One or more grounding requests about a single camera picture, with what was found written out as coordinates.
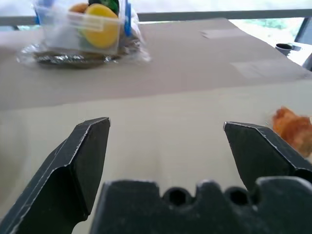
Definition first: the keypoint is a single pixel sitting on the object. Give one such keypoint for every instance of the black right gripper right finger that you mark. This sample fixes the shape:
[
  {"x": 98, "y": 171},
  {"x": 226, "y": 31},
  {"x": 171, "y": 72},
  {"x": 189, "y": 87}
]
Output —
[{"x": 258, "y": 156}]

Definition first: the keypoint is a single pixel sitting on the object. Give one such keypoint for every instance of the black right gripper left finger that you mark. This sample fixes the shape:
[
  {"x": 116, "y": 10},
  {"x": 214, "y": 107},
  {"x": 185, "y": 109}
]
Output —
[{"x": 61, "y": 182}]

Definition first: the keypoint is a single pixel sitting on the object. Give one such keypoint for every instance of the orange toy chicken drumstick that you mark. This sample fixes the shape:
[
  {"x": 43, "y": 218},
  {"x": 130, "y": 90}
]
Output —
[{"x": 292, "y": 129}]

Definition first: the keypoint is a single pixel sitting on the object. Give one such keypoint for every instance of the dark grey cup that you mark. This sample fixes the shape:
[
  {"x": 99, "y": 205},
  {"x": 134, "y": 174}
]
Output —
[{"x": 284, "y": 48}]

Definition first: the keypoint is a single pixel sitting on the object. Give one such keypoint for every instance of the clear container with blue clips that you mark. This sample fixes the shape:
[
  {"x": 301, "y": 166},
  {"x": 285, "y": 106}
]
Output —
[{"x": 61, "y": 36}]

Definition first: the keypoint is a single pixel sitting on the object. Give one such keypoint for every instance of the yellow round fruit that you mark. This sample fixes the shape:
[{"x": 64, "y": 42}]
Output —
[{"x": 102, "y": 29}]

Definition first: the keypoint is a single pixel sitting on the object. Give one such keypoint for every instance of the small clear plastic bag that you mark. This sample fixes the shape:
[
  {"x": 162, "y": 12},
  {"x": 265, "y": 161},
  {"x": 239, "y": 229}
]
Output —
[{"x": 137, "y": 36}]

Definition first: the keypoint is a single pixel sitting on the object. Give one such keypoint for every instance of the brown toy bread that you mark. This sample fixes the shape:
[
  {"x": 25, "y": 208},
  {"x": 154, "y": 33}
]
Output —
[{"x": 78, "y": 7}]

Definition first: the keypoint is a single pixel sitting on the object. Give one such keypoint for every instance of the black and green toy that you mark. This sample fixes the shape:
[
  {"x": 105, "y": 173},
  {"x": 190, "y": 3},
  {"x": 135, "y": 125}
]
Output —
[{"x": 107, "y": 3}]

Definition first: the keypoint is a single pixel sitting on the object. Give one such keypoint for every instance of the grey window rail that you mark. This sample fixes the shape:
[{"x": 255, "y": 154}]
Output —
[{"x": 195, "y": 15}]

